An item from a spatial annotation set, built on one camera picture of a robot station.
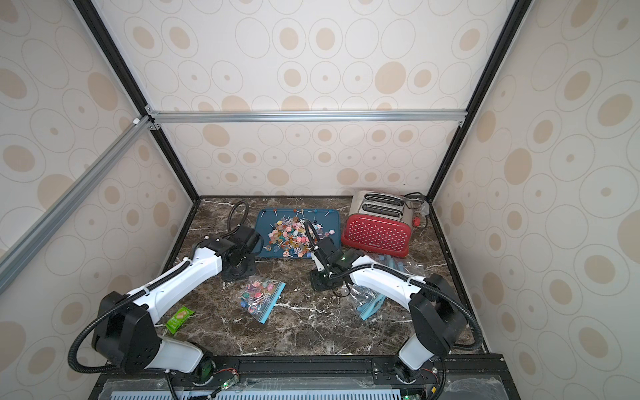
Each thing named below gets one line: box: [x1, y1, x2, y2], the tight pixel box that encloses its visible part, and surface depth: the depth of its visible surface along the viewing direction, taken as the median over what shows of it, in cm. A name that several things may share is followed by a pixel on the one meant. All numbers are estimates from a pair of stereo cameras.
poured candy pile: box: [264, 215, 336, 258], surface depth 104 cm
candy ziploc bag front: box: [349, 284, 387, 321], surface depth 85 cm
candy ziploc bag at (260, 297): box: [240, 275, 287, 325], surface depth 89 cm
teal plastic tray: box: [255, 208, 341, 259], surface depth 108 cm
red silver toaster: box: [341, 190, 412, 258], surface depth 95 cm
